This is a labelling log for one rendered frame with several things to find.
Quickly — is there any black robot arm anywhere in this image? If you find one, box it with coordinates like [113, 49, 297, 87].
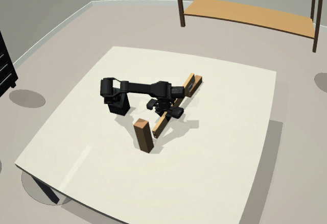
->
[100, 78, 185, 105]

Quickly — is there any long brown wooden rail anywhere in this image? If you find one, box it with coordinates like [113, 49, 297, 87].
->
[152, 73, 195, 139]

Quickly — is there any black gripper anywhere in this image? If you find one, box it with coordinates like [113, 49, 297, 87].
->
[146, 99, 184, 121]

